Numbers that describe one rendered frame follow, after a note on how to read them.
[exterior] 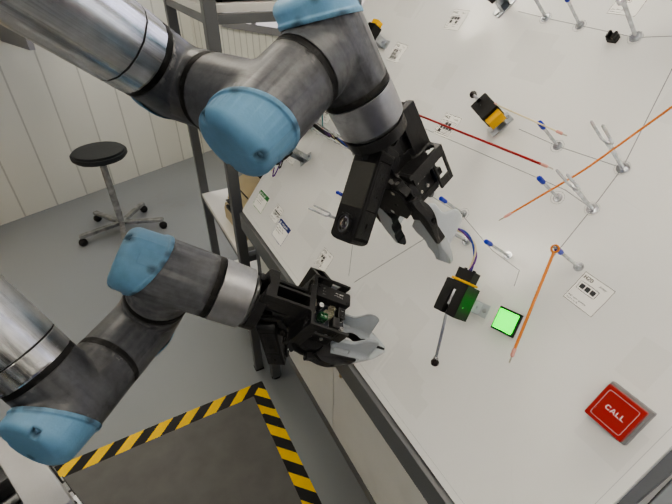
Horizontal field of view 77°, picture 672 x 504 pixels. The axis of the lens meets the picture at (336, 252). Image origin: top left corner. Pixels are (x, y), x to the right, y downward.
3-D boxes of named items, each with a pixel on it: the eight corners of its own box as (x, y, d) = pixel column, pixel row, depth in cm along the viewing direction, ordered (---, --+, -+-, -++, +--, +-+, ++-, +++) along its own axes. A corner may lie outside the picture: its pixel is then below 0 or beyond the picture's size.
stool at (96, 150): (140, 204, 318) (118, 129, 284) (175, 233, 287) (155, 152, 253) (66, 230, 288) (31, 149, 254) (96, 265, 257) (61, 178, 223)
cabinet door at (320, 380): (331, 429, 128) (333, 339, 105) (266, 316, 167) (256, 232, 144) (337, 426, 129) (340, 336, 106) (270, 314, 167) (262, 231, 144)
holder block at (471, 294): (445, 311, 72) (432, 307, 69) (459, 281, 72) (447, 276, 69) (465, 322, 69) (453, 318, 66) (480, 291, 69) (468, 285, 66)
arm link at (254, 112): (198, 161, 42) (265, 94, 46) (279, 194, 37) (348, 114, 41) (152, 95, 36) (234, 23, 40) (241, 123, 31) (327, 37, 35)
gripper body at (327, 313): (353, 340, 50) (260, 309, 46) (318, 363, 56) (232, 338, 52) (355, 286, 55) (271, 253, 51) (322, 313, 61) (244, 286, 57)
